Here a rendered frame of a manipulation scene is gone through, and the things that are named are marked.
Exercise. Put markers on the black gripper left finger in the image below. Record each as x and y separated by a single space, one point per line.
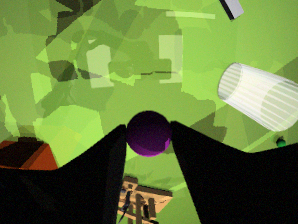
86 190

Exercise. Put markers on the dark green ball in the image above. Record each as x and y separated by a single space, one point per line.
281 143

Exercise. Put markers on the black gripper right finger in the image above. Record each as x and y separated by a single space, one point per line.
222 179

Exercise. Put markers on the purple ball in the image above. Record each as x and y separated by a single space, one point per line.
148 134

